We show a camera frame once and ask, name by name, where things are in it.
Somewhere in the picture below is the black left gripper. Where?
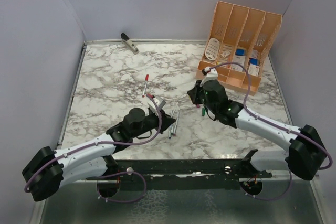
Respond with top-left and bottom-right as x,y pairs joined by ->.
132,109 -> 175,139

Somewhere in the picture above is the orange-tipped white pen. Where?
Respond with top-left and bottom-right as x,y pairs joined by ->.
168,109 -> 175,140

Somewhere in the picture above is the magenta-tipped white pen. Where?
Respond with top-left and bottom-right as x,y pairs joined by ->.
173,107 -> 180,136

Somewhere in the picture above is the red-tipped white pen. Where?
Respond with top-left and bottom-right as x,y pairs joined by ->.
142,74 -> 149,97

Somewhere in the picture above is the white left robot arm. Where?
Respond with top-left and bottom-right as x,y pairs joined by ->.
22,108 -> 176,201

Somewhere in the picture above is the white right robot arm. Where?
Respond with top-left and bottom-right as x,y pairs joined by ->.
187,80 -> 327,180

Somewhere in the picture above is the white oval perforated plate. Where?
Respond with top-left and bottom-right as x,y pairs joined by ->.
204,38 -> 220,61

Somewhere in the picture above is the white paper box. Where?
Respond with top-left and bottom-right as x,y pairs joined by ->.
231,55 -> 246,72

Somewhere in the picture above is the blue white box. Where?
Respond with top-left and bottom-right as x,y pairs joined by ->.
235,48 -> 247,56

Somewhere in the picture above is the orange desk organizer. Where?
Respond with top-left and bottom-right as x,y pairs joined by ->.
196,1 -> 282,95

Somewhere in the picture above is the grey black stapler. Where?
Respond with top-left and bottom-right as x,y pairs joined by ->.
120,33 -> 139,54

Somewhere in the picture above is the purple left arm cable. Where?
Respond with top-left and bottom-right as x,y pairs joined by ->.
24,100 -> 162,193

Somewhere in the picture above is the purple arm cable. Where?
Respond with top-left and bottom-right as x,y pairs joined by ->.
209,62 -> 331,170
24,100 -> 162,193

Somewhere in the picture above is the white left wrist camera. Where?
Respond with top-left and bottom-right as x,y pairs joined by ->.
148,95 -> 166,113

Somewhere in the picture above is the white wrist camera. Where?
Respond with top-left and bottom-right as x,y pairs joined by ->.
200,67 -> 218,87
148,95 -> 166,113

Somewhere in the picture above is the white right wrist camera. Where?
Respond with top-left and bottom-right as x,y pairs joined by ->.
200,67 -> 218,87

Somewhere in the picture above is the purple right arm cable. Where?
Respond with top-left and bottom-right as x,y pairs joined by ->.
209,62 -> 331,170

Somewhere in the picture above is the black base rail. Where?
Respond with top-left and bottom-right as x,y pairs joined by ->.
99,150 -> 272,191

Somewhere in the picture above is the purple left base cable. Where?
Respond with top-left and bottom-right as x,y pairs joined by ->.
96,171 -> 147,204

